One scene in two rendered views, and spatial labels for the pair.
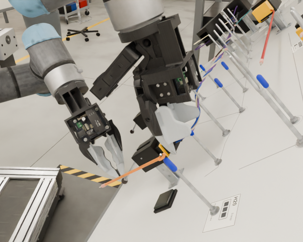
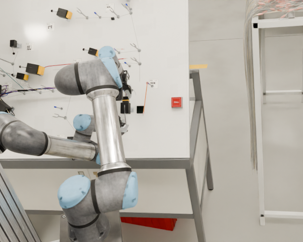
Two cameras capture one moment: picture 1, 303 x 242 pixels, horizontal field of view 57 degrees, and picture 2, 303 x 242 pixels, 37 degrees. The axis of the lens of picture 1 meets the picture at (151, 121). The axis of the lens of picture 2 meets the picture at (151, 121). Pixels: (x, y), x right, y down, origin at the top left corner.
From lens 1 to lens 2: 2.15 m
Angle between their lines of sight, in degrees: 73
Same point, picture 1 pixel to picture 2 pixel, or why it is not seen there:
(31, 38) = (88, 118)
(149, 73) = (124, 78)
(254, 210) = (156, 74)
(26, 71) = (88, 139)
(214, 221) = (155, 85)
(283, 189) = (152, 68)
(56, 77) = not seen: hidden behind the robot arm
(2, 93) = not seen: hidden behind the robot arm
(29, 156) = not seen: outside the picture
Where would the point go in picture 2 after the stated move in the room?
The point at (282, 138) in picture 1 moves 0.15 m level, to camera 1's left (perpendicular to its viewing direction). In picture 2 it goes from (134, 69) to (138, 83)
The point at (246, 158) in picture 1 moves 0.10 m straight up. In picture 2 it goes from (136, 79) to (132, 63)
